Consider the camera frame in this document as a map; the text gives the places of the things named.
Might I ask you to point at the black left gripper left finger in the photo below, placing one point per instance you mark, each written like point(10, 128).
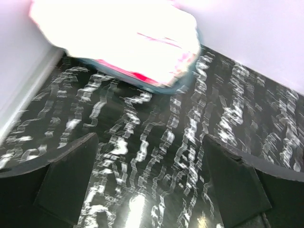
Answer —
point(63, 189)

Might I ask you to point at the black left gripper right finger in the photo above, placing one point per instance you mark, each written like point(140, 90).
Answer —
point(241, 198)

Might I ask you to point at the teal plastic laundry basket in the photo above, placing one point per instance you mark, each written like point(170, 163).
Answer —
point(156, 61)

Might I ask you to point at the pink crumpled t shirt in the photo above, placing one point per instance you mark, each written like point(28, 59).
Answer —
point(86, 28)

